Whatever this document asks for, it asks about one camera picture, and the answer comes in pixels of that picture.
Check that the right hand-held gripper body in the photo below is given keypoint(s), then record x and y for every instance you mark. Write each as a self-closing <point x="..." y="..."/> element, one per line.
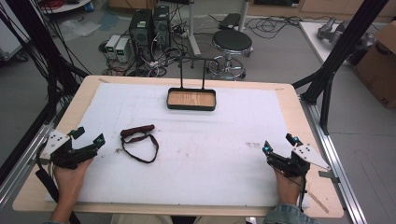
<point x="295" y="161"/>

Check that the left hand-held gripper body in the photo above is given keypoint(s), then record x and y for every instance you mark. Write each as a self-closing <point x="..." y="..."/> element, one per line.
<point x="59" y="154"/>

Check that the person's right hand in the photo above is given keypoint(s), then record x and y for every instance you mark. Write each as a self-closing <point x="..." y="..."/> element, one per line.
<point x="288" y="188"/>

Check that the person's left hand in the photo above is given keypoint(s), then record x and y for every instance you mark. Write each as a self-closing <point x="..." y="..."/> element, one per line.
<point x="70" y="180"/>

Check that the thin wooden stick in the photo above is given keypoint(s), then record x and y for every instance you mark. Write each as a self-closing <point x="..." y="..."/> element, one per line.
<point x="318" y="202"/>

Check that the white foam mat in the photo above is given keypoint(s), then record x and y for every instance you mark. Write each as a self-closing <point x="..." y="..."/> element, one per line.
<point x="199" y="161"/>

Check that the black tray with hanging rack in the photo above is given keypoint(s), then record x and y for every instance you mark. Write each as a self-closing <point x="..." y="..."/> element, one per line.
<point x="191" y="99"/>

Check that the grey power supply unit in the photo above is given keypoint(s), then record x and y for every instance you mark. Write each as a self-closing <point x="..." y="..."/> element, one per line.
<point x="122" y="49"/>
<point x="112" y="46"/>

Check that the white floor board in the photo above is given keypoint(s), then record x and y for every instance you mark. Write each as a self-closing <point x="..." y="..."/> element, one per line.
<point x="314" y="40"/>

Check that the brown cardboard box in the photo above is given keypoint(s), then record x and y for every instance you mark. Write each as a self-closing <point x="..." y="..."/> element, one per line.
<point x="378" y="68"/>

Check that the black round stool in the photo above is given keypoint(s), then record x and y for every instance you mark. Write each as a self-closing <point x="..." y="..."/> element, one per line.
<point x="232" y="42"/>

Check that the black computer tower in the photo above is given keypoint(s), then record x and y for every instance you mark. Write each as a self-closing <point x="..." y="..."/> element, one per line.
<point x="162" y="26"/>
<point x="140" y="31"/>

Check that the grey machine part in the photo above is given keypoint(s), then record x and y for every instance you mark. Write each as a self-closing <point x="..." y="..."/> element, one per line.
<point x="339" y="31"/>

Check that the round white table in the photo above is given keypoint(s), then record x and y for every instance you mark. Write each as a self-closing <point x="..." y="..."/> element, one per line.
<point x="65" y="5"/>

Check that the flat black box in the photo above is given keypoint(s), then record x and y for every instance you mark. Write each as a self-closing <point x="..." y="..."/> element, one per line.
<point x="229" y="21"/>

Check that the white desk leg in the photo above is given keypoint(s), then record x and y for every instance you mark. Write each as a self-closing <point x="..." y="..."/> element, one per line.
<point x="243" y="14"/>

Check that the aluminium table rail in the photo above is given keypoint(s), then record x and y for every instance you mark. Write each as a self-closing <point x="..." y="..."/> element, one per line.
<point x="339" y="161"/>
<point x="21" y="165"/>

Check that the black metal frame post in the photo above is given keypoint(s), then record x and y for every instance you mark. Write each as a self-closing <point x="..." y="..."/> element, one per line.
<point x="342" y="49"/>
<point x="28" y="46"/>

